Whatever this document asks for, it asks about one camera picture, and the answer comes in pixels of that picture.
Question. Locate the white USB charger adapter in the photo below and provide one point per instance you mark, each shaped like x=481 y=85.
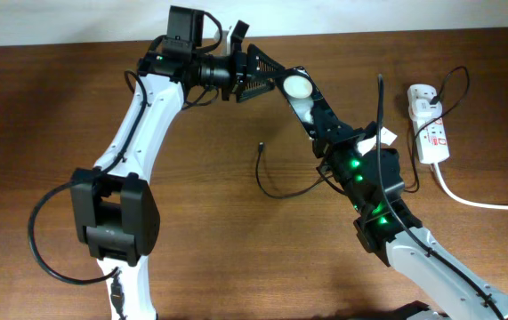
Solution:
x=420 y=107

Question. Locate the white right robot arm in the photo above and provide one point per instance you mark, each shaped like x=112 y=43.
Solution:
x=387 y=228

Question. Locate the white power strip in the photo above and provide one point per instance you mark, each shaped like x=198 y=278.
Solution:
x=431 y=142

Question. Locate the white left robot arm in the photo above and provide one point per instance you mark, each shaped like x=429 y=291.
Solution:
x=115 y=213

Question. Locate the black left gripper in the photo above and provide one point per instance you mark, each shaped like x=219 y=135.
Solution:
x=240 y=70

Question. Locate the black Galaxy smartphone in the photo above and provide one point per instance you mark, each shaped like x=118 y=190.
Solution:
x=305 y=99

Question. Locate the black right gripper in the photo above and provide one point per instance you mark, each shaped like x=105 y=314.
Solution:
x=337 y=132

